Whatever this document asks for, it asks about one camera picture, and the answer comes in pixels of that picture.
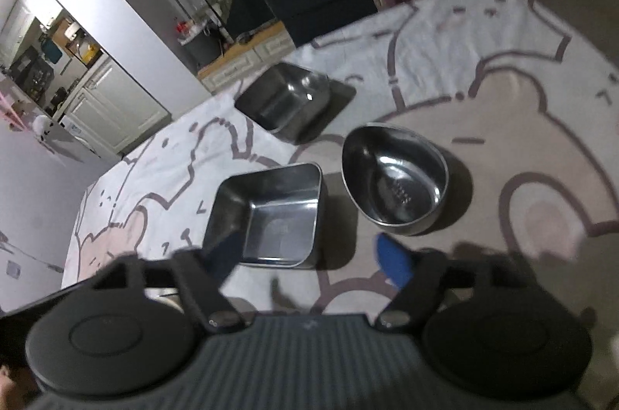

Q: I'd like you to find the small rectangular steel tray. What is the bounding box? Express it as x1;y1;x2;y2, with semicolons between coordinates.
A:
234;62;332;144

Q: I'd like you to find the large rectangular steel tray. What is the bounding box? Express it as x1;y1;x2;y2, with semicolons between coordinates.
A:
202;162;324;270

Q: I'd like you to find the wooden platform with drawers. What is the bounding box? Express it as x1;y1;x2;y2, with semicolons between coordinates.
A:
197;22;297;94

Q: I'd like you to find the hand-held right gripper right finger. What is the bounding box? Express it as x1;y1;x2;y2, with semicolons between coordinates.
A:
374;233;528;334

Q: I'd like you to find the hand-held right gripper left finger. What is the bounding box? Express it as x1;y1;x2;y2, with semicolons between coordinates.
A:
96;236;243;334

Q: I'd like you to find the bear printed tablecloth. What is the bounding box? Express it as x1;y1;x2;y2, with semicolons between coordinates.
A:
60;0;619;343

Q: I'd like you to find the oval steel bowl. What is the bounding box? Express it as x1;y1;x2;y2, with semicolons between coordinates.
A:
341;124;449;237

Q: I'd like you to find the white kitchen cabinet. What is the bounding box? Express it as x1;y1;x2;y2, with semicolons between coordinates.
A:
62;51;171;155

